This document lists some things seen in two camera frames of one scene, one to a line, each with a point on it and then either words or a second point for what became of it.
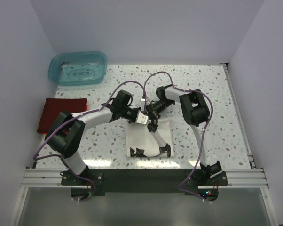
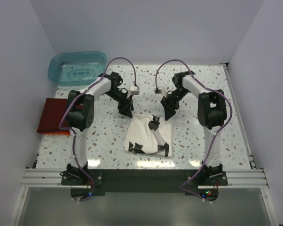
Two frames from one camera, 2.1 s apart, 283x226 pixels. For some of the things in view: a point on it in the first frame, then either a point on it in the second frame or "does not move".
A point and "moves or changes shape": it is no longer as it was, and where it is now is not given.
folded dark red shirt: [52, 107] does not move
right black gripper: [152, 113] -> [169, 107]
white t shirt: [139, 136] moves or changes shape
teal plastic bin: [78, 68] does not move
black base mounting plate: [145, 180] does not move
